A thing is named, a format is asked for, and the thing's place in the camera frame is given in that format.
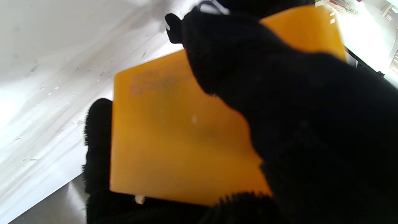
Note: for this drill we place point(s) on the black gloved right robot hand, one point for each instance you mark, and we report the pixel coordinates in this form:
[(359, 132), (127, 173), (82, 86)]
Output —
[(311, 124)]

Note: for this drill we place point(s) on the orange tissue box cover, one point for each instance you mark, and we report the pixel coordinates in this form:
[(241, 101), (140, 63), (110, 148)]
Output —
[(174, 140)]

